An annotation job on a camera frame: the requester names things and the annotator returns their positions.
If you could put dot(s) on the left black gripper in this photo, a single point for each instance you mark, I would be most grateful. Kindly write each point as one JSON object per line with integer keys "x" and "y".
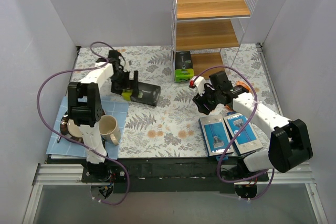
{"x": 126, "y": 87}

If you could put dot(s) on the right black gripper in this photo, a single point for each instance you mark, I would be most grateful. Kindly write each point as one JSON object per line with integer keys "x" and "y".
{"x": 206, "y": 99}

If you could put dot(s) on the black green razor box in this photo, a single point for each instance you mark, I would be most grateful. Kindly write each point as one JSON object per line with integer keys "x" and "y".
{"x": 148, "y": 94}
{"x": 183, "y": 66}

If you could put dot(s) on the orange BIC razor pack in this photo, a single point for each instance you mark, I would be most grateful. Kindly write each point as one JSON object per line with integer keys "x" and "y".
{"x": 234, "y": 92}

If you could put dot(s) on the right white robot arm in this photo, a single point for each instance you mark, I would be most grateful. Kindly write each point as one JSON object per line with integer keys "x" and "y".
{"x": 289, "y": 144}

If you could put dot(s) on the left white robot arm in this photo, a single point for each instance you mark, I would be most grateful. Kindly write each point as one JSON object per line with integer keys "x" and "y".
{"x": 84, "y": 100}

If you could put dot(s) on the blue Harry's razor box left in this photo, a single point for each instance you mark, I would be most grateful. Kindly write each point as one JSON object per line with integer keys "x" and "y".
{"x": 215, "y": 134}

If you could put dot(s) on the blue harry's razor box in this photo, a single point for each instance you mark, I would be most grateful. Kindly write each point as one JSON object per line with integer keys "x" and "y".
{"x": 247, "y": 141}
{"x": 215, "y": 134}

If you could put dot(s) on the floral table mat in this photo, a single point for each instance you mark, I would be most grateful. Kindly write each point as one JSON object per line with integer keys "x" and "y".
{"x": 171, "y": 129}

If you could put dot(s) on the beige ceramic mug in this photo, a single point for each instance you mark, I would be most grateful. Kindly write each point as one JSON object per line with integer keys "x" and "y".
{"x": 109, "y": 129}

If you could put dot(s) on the blue Harry's razor box right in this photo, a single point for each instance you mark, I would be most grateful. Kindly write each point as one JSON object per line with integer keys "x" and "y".
{"x": 247, "y": 141}

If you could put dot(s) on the dark rimmed ceramic plate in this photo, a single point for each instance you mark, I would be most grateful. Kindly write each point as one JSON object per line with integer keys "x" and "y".
{"x": 69, "y": 129}

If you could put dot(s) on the blue checked cloth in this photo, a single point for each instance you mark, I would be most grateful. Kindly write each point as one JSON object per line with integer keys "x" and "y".
{"x": 118, "y": 110}

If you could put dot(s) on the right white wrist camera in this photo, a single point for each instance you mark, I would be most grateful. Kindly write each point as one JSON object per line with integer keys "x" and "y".
{"x": 198, "y": 82}

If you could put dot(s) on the white wire wooden shelf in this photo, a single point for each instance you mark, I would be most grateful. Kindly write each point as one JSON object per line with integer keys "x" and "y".
{"x": 205, "y": 27}

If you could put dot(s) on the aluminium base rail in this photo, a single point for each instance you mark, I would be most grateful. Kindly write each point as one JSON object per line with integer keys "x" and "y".
{"x": 71, "y": 174}

